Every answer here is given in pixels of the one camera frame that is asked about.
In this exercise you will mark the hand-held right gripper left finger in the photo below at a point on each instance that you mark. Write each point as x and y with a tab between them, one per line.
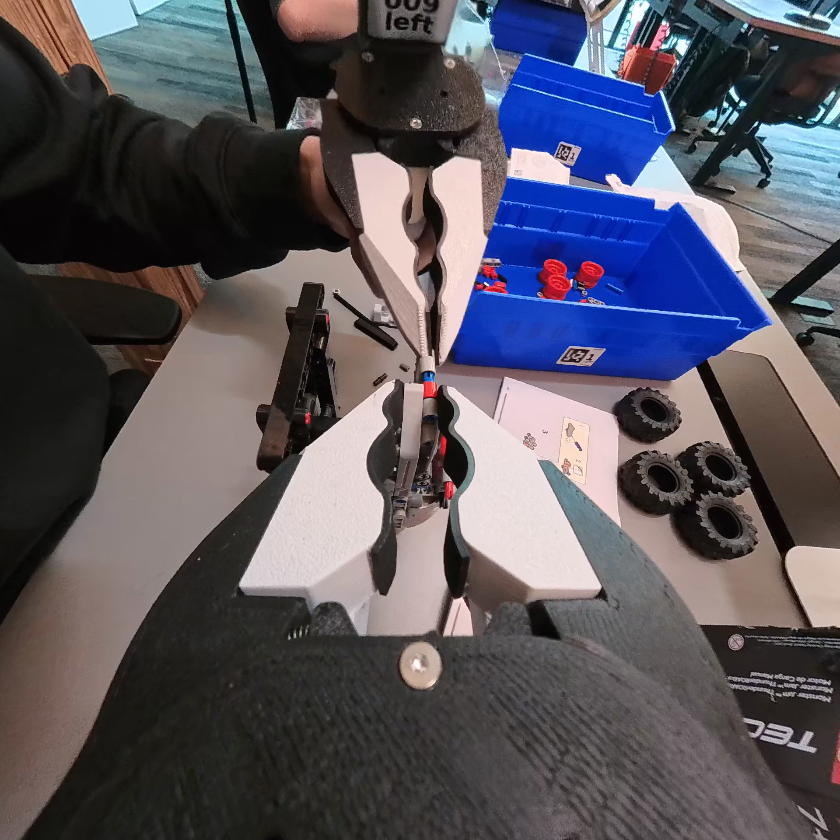
315	525

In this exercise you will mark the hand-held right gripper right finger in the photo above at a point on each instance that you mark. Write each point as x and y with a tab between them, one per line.
518	525

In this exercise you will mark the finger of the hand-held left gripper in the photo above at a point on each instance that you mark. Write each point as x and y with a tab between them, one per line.
466	229
384	216

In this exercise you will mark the black toy chassis frame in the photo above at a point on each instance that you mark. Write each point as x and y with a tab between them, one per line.
295	394

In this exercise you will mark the grey toy brick assembly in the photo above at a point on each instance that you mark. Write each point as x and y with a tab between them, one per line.
413	433

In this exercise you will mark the person's left forearm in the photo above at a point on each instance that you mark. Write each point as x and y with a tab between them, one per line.
164	184

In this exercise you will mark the grey desk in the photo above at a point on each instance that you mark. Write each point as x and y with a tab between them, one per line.
184	459

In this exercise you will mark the wooden-top background desk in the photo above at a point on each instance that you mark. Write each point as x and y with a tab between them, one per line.
787	19

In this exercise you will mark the person's left hand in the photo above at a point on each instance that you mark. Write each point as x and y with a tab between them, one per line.
325	190

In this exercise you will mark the small red toy parts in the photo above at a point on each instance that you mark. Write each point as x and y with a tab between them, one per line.
495	287

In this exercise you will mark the black toy axle rod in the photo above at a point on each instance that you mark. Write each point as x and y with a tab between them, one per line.
348	303

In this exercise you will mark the white paper bag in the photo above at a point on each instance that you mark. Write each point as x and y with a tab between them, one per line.
535	164

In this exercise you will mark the small grey toy brick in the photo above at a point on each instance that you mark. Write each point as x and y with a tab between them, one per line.
384	316

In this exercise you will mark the clear bag of parts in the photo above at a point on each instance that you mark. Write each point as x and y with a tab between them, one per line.
305	113

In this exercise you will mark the black toy beam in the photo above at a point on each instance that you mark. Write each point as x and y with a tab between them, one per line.
375	333

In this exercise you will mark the white instruction sheet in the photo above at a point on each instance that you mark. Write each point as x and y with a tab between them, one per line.
525	407

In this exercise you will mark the black toy tyre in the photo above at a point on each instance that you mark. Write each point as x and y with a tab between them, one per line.
741	476
627	426
689	531
633	489

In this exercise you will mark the blue plastic bin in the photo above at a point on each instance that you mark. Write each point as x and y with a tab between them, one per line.
590	334
577	124
531	33

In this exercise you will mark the black stand pole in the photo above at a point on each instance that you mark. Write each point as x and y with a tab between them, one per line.
241	65

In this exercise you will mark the white tablet stand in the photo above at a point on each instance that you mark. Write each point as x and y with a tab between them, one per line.
598	46

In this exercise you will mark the orange crate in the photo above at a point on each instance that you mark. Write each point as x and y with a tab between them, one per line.
646	69

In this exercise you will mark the white cloth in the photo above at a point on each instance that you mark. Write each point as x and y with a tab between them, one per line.
715	229

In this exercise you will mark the black chair armrest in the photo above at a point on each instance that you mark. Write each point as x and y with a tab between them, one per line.
111	308

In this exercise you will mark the person's dark clothed torso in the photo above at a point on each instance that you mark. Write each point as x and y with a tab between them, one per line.
39	426

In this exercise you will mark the black office chair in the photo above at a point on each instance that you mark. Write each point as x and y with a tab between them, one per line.
728	85

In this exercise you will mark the white stand base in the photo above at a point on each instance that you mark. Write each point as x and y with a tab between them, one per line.
817	584

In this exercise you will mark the black toy set box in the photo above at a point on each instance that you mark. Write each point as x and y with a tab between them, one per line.
787	722

